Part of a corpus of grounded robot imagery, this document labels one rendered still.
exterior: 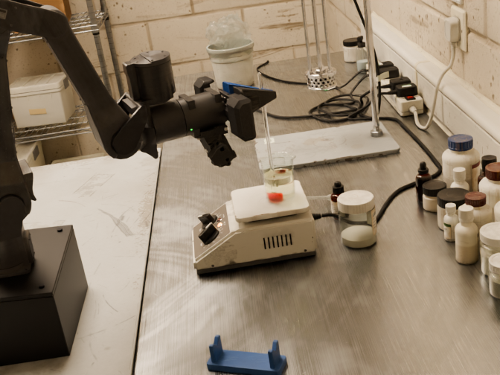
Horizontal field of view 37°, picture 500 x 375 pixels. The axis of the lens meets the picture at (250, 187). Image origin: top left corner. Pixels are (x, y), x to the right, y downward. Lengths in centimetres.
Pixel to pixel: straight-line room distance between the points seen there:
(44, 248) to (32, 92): 233
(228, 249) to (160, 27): 253
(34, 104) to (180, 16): 79
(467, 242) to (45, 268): 61
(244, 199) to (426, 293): 34
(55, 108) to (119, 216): 200
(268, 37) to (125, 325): 267
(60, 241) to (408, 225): 57
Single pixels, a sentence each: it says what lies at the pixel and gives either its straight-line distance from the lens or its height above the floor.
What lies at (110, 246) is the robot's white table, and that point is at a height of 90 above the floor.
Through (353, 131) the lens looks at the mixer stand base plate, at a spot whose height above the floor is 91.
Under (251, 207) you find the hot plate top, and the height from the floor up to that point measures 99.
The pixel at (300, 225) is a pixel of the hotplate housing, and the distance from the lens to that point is 118.
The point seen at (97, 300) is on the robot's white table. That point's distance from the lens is 121.
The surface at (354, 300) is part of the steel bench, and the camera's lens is 109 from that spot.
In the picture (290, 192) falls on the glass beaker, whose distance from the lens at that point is 120.
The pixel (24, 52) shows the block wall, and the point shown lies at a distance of 375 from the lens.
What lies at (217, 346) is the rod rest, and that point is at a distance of 99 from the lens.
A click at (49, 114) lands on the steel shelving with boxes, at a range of 347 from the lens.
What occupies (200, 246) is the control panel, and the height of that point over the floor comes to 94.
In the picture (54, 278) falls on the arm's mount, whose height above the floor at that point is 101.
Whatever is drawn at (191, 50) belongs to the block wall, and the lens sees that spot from 365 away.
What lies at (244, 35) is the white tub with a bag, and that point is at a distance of 220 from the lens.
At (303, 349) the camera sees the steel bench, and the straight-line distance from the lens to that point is 101.
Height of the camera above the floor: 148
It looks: 23 degrees down
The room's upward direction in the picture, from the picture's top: 9 degrees counter-clockwise
